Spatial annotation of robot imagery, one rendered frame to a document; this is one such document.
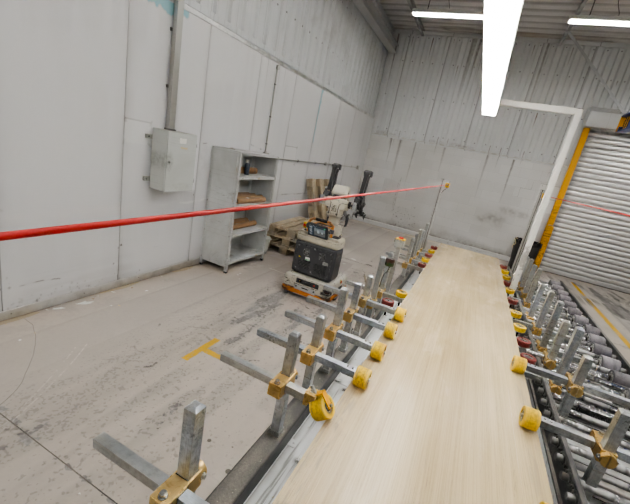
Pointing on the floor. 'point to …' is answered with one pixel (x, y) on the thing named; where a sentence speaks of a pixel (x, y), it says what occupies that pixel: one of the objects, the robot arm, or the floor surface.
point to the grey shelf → (218, 177)
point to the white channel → (551, 174)
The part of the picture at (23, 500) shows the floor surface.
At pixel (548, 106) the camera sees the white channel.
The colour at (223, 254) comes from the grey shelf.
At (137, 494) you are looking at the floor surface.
